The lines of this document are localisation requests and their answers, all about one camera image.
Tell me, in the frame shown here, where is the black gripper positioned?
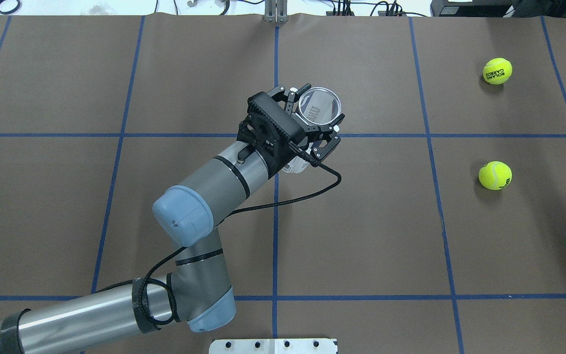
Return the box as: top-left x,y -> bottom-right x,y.
263,83 -> 345,173

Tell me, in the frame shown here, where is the white tennis ball can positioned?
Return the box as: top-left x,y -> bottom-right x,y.
292,87 -> 342,155

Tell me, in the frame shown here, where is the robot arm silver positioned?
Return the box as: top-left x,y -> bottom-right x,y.
0,84 -> 344,354

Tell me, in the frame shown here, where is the tennis ball far yellow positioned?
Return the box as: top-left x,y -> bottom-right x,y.
482,58 -> 513,85

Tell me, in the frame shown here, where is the aluminium frame post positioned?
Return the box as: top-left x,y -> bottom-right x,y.
263,0 -> 289,25

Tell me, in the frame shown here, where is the black camera cable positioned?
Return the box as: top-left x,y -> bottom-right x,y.
91,144 -> 342,327

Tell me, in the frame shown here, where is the white pedestal column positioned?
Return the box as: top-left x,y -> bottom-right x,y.
208,338 -> 339,354

